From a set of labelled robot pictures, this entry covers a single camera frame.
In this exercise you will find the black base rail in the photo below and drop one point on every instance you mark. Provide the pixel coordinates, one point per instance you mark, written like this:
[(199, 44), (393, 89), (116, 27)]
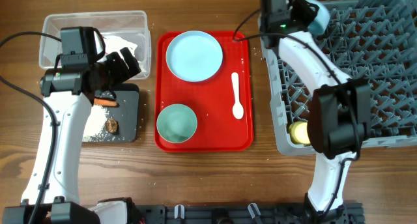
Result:
[(252, 213)]

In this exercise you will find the white rice grains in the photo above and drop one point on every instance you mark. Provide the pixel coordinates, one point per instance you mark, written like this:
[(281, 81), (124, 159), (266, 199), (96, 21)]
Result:
[(95, 129)]

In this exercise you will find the red serving tray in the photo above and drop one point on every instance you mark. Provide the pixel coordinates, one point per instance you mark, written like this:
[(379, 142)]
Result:
[(211, 100)]

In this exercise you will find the brown food scrap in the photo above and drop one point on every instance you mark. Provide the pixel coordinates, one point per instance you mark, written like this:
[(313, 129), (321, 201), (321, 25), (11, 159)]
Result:
[(111, 126)]

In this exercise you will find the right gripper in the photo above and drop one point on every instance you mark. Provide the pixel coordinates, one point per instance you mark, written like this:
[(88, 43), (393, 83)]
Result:
[(306, 12)]

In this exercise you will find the clear plastic bin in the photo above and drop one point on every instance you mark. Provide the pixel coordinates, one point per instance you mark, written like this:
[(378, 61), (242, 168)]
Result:
[(130, 25)]

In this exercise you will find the green bowl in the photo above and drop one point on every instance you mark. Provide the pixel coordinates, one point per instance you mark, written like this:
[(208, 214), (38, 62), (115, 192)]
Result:
[(177, 123)]

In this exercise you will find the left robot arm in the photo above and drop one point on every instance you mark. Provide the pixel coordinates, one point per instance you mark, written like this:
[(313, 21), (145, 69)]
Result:
[(68, 91)]

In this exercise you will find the large light blue plate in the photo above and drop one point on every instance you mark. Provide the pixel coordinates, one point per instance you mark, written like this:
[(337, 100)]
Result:
[(194, 56)]

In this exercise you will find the orange carrot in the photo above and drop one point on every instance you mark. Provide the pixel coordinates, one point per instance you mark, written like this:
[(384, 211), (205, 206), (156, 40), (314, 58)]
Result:
[(105, 103)]

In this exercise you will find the yellow plastic cup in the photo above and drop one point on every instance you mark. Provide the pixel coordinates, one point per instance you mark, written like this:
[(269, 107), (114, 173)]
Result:
[(298, 132)]

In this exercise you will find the white paper waste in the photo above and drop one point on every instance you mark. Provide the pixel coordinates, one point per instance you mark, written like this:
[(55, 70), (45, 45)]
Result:
[(115, 44)]

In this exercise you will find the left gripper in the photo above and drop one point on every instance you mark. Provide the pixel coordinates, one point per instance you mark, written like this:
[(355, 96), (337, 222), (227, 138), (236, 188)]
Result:
[(122, 73)]

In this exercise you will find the grey dishwasher rack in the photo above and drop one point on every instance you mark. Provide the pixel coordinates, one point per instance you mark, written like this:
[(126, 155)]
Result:
[(370, 39)]

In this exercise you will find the black waste tray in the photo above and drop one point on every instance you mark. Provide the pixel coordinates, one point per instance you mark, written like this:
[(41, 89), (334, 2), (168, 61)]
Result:
[(126, 113)]

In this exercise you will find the small light blue bowl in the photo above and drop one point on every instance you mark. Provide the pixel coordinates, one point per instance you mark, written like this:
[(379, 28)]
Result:
[(320, 22)]

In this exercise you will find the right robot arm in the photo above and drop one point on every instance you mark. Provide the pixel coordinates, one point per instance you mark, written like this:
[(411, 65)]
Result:
[(339, 112)]

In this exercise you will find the white plastic spoon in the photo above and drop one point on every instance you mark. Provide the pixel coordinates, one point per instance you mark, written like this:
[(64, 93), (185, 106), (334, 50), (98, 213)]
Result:
[(237, 109)]

